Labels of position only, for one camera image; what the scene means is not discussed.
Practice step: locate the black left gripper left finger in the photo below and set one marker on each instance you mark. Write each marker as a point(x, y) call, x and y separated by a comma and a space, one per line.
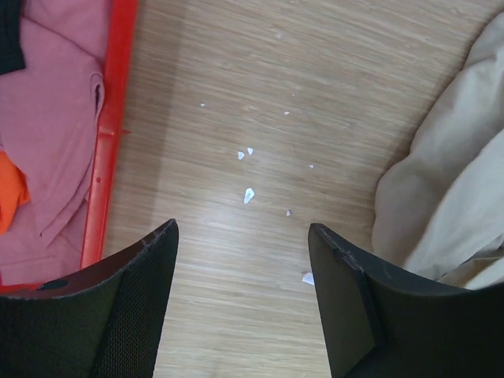
point(102, 321)

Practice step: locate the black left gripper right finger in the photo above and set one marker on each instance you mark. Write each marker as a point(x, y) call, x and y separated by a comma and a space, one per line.
point(380, 320)

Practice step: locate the beige t shirt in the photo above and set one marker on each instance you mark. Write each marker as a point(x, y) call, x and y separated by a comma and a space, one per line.
point(439, 211)

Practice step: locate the orange t shirt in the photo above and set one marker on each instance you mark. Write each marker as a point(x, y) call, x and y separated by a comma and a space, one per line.
point(13, 191)

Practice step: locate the red plastic bin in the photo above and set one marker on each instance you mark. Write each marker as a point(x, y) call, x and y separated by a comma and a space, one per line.
point(112, 138)

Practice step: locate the pink t shirt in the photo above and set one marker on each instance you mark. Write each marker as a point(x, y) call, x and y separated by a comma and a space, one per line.
point(51, 138)

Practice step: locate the black t shirt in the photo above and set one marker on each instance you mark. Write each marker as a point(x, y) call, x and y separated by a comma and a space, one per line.
point(11, 58)

